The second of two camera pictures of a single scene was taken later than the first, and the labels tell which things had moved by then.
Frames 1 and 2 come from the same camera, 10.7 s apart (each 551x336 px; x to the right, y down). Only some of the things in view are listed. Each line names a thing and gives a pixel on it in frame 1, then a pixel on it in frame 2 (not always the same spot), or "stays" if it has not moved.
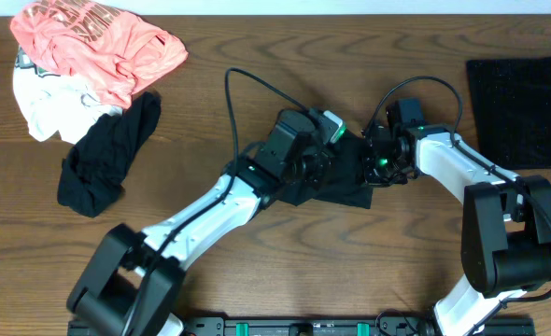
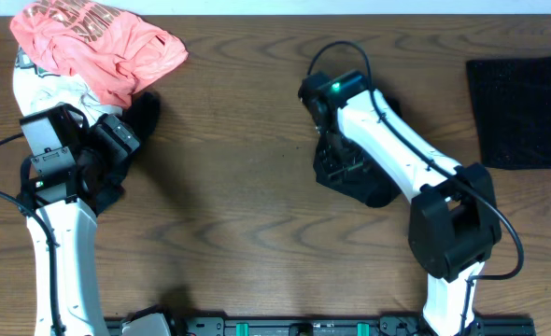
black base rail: (336, 327) stays
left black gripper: (324, 164) to (123, 134)
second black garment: (94, 168) stays
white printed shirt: (50, 103) stays
